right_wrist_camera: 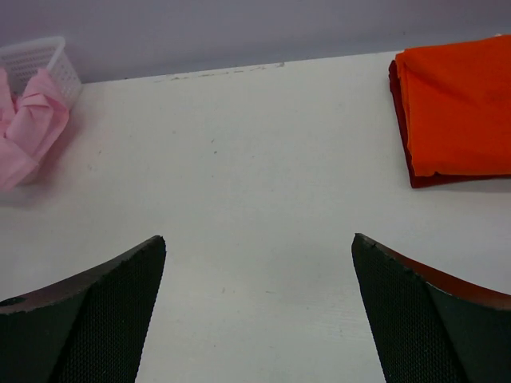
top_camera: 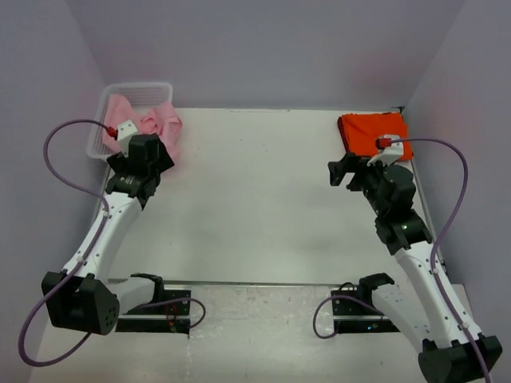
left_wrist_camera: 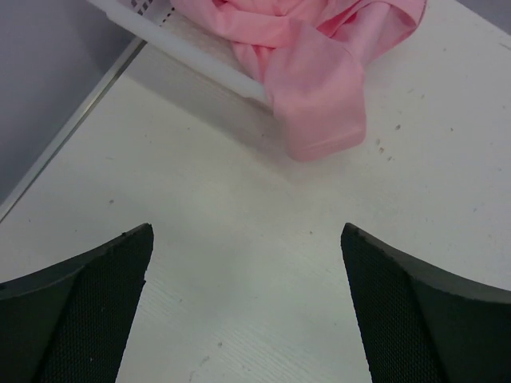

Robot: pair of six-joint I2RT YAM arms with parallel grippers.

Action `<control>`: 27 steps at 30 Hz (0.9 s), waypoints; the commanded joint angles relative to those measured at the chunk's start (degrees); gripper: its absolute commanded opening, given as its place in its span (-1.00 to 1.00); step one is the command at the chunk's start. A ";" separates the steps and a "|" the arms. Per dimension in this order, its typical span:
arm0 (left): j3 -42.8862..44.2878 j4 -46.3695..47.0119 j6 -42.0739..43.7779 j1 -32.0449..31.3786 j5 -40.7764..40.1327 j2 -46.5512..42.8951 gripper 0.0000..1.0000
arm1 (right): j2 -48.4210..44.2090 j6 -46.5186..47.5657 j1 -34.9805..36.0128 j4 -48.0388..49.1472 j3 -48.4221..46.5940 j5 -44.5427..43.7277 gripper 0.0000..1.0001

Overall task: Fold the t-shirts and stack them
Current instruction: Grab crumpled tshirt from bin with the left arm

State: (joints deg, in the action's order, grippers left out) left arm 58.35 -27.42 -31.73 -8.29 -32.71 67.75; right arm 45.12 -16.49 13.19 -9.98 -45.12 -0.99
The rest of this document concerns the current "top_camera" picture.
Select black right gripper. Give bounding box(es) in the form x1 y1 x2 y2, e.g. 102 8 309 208
327 152 393 216

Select pink t shirt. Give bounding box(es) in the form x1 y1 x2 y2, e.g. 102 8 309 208
103 94 183 164

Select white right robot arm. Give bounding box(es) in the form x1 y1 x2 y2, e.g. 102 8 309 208
328 152 502 382

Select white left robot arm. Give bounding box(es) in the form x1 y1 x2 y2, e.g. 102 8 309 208
42 134 174 335

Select orange folded t shirt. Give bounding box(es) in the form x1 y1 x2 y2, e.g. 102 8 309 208
342 113 408 157

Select white plastic basket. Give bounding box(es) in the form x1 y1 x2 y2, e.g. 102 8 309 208
85 81 173 161

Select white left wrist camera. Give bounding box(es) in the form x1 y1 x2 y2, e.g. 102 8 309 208
117 120 140 157

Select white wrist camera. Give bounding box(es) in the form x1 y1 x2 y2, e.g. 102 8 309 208
117 120 140 157
367 134 404 166

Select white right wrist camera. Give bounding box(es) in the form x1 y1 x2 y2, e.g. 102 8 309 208
367 134 404 166

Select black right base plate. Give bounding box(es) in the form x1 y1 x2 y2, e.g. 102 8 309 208
331 299 399 334

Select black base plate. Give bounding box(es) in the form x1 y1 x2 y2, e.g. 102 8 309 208
115 288 192 335
331 299 399 334

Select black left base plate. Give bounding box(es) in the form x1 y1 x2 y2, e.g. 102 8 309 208
115 288 192 335

